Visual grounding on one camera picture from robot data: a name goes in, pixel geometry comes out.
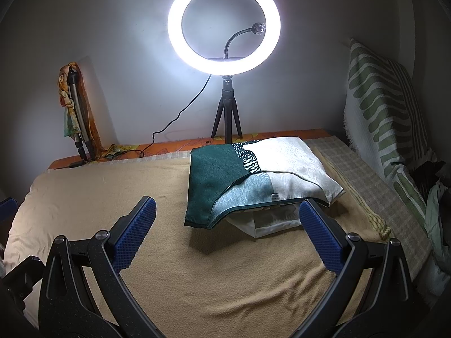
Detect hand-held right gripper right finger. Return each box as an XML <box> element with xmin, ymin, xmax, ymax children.
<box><xmin>299</xmin><ymin>200</ymin><xmax>414</xmax><ymax>338</ymax></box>

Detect white ring light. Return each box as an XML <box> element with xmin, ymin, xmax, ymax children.
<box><xmin>167</xmin><ymin>0</ymin><xmax>282</xmax><ymax>76</ymax></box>

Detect green and white printed top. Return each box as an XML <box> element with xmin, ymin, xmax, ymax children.
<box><xmin>184</xmin><ymin>137</ymin><xmax>346</xmax><ymax>230</ymax></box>

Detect dark cloth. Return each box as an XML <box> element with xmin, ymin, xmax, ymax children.
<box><xmin>412</xmin><ymin>160</ymin><xmax>448</xmax><ymax>198</ymax></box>

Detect green striped white pillow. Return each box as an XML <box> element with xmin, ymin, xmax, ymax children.
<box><xmin>343</xmin><ymin>39</ymin><xmax>441</xmax><ymax>233</ymax></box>

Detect pale green cloth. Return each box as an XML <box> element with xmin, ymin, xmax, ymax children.
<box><xmin>425</xmin><ymin>179</ymin><xmax>451</xmax><ymax>282</ymax></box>

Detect orange patterned scarf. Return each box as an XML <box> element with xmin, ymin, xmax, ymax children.
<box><xmin>56</xmin><ymin>61</ymin><xmax>134</xmax><ymax>159</ymax></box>

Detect white shorts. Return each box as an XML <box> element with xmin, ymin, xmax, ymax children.
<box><xmin>225</xmin><ymin>202</ymin><xmax>307</xmax><ymax>239</ymax></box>

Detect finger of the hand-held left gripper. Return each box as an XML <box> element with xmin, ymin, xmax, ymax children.
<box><xmin>0</xmin><ymin>255</ymin><xmax>46</xmax><ymax>324</ymax></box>
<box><xmin>0</xmin><ymin>197</ymin><xmax>19</xmax><ymax>221</ymax></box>

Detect folded grey tripod stand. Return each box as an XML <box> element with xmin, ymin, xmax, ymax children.
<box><xmin>67</xmin><ymin>64</ymin><xmax>97</xmax><ymax>163</ymax></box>

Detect black gooseneck phone holder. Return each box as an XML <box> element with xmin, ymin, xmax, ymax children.
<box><xmin>223</xmin><ymin>23</ymin><xmax>266</xmax><ymax>60</ymax></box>

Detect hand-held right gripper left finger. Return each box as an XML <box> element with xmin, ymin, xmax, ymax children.
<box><xmin>37</xmin><ymin>196</ymin><xmax>166</xmax><ymax>338</ymax></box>

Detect black power cable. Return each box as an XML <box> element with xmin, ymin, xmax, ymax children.
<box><xmin>139</xmin><ymin>74</ymin><xmax>212</xmax><ymax>157</ymax></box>

